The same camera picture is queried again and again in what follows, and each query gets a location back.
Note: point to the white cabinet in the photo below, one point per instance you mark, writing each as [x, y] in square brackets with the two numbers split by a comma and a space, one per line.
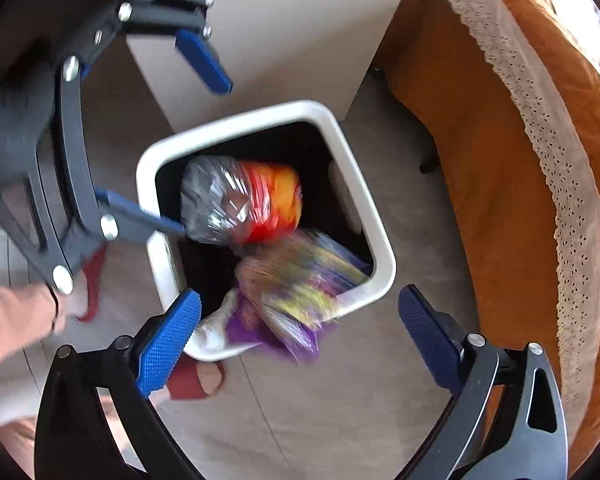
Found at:
[280, 35]

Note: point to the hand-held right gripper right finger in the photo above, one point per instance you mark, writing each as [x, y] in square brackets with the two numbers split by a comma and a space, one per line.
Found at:
[421, 325]

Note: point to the black furniture leg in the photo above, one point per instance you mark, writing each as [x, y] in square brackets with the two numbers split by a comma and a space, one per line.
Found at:
[428, 165]

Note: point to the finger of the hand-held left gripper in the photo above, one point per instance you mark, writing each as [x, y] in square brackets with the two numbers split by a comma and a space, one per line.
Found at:
[140, 220]
[202, 60]

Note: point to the orange sofa cover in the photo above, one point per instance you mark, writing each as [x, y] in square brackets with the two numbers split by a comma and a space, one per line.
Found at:
[480, 160]

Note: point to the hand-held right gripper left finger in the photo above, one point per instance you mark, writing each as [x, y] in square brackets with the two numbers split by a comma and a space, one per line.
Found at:
[172, 345]

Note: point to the red slipper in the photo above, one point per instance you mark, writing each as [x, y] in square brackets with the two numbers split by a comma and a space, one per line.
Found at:
[94, 280]
[185, 382]

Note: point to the person's left forearm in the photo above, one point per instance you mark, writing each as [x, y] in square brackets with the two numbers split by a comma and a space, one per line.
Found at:
[12, 320]

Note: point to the black bin liner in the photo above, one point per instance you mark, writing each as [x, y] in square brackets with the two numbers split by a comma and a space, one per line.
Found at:
[302, 145]

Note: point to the person's leg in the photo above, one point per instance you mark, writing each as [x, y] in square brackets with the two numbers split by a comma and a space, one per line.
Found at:
[15, 442]

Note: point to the purple yellow snack packet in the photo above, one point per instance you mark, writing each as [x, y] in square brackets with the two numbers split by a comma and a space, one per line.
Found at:
[300, 290]

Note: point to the person's foot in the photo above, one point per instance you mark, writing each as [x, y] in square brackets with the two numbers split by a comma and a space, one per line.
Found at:
[210, 377]

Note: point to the white trash bin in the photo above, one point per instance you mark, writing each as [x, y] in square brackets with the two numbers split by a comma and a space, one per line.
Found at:
[280, 116]

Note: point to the clear orange snack packet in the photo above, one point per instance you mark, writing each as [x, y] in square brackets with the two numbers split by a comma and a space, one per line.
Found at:
[270, 195]

